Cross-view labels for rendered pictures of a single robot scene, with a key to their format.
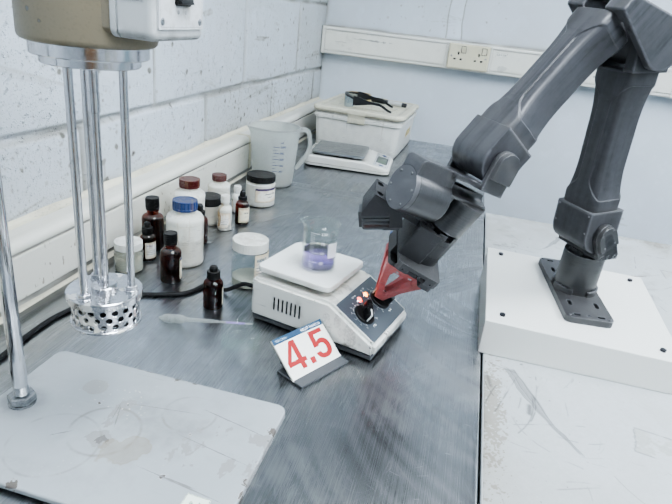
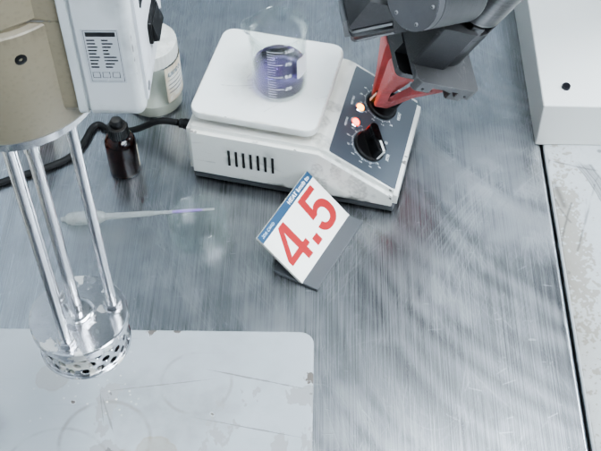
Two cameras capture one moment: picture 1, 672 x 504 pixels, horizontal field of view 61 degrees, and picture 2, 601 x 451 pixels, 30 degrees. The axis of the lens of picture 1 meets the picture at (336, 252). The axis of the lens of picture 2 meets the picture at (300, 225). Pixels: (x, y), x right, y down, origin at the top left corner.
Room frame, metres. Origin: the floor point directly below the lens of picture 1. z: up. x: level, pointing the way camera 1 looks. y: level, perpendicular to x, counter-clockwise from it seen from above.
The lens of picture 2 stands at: (0.00, 0.13, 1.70)
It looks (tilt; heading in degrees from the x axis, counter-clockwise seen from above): 50 degrees down; 350
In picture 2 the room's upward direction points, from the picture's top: 1 degrees counter-clockwise
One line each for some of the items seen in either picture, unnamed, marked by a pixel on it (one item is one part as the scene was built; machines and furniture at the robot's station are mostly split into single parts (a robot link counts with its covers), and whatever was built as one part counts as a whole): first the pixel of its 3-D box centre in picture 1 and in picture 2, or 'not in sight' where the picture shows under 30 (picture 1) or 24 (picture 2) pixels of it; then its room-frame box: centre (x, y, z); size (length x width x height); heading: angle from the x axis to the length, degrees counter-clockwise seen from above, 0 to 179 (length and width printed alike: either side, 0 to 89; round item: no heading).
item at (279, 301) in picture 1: (324, 296); (296, 118); (0.76, 0.01, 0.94); 0.22 x 0.13 x 0.08; 65
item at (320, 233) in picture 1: (318, 243); (275, 55); (0.76, 0.03, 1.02); 0.06 x 0.05 x 0.08; 79
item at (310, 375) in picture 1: (310, 351); (310, 230); (0.63, 0.02, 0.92); 0.09 x 0.06 x 0.04; 141
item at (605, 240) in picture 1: (588, 234); not in sight; (0.82, -0.38, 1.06); 0.09 x 0.06 x 0.06; 26
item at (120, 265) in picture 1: (128, 255); not in sight; (0.85, 0.34, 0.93); 0.05 x 0.05 x 0.05
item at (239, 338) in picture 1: (240, 335); (198, 224); (0.67, 0.12, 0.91); 0.06 x 0.06 x 0.02
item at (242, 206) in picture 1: (242, 206); not in sight; (1.12, 0.21, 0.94); 0.03 x 0.03 x 0.07
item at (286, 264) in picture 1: (312, 265); (268, 80); (0.77, 0.03, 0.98); 0.12 x 0.12 x 0.01; 65
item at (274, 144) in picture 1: (279, 154); not in sight; (1.45, 0.18, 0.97); 0.18 x 0.13 x 0.15; 121
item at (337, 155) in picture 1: (350, 157); not in sight; (1.74, -0.01, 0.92); 0.26 x 0.19 x 0.05; 83
